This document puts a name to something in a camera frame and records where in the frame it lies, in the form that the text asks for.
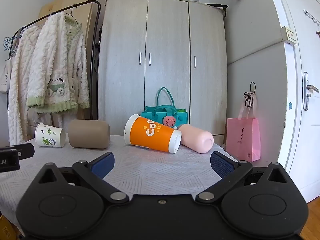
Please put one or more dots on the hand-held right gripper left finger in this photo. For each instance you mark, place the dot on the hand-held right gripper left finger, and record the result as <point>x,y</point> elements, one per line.
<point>103,165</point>

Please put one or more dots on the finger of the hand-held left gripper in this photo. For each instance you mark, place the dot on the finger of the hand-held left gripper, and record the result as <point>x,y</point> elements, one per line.
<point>26,151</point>

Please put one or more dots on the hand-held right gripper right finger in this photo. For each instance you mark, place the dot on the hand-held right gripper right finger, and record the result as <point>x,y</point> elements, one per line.
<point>220,165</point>

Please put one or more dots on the white cup with green leaves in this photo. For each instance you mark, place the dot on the white cup with green leaves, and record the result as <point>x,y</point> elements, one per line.
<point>48,136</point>

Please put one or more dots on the tan cup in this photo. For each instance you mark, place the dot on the tan cup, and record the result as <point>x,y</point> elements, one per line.
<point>88,133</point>

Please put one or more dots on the pink cup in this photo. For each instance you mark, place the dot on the pink cup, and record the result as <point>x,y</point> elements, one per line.
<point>197,138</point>

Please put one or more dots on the orange cup with white rim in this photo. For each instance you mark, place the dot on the orange cup with white rim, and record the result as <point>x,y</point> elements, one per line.
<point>150,135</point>

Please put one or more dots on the pink paper bag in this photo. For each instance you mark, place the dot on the pink paper bag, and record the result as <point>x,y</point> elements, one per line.
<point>243,137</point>

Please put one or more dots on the white patterned tablecloth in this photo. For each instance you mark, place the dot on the white patterned tablecloth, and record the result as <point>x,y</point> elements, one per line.
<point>150,171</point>

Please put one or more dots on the teal felt handbag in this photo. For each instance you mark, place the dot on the teal felt handbag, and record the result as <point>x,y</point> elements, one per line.
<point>181,117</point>

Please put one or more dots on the yellow cardboard box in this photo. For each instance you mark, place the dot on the yellow cardboard box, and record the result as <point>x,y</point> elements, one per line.
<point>6,227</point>

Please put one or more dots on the white fluffy robe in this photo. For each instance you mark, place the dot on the white fluffy robe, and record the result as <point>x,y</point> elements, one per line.
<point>18,85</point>

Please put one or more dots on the white tote bag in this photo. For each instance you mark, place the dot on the white tote bag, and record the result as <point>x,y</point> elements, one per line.
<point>4,77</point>

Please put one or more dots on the cream robe with green trim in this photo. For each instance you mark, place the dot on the cream robe with green trim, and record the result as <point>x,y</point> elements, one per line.
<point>55,62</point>

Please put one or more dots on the white door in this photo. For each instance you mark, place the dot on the white door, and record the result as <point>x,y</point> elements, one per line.
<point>300,92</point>

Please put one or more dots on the black clothes rack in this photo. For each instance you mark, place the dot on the black clothes rack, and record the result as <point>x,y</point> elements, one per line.
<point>96,42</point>

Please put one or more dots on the grey three-door wardrobe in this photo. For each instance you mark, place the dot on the grey three-door wardrobe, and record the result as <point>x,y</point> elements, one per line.
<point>165,55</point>

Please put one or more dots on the black item on wardrobe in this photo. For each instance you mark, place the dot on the black item on wardrobe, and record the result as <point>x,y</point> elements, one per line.
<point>217,5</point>

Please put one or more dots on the white wall switch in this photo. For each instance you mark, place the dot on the white wall switch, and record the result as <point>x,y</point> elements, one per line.
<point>290,33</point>

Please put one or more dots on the wall hook rail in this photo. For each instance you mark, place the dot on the wall hook rail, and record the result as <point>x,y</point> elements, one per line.
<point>312,17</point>

